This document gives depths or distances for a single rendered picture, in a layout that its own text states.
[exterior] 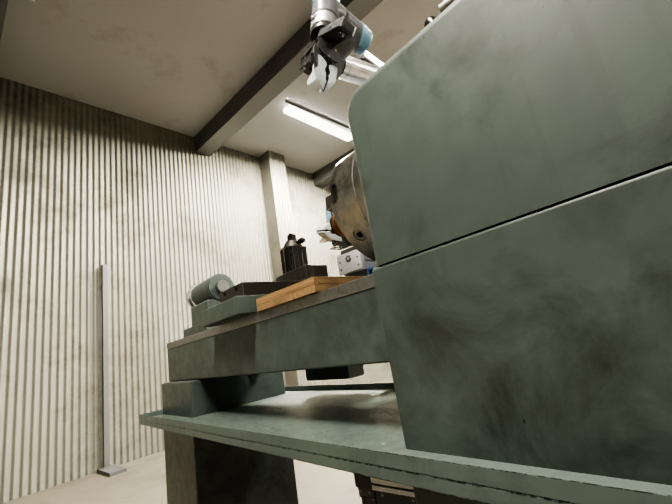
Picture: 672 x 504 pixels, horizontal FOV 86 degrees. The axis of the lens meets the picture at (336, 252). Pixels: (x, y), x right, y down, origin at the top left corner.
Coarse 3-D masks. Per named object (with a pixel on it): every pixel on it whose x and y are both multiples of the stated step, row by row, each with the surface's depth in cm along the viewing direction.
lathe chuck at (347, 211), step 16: (352, 160) 88; (336, 176) 91; (352, 176) 85; (352, 192) 85; (336, 208) 89; (352, 208) 85; (352, 224) 87; (368, 224) 84; (352, 240) 90; (368, 240) 88; (368, 256) 93
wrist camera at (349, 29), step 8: (336, 24) 86; (344, 24) 84; (352, 24) 86; (320, 32) 92; (328, 32) 89; (336, 32) 87; (344, 32) 86; (352, 32) 86; (336, 40) 91; (344, 40) 89
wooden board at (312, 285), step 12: (336, 276) 96; (348, 276) 99; (360, 276) 102; (288, 288) 99; (300, 288) 95; (312, 288) 91; (324, 288) 92; (264, 300) 109; (276, 300) 104; (288, 300) 99
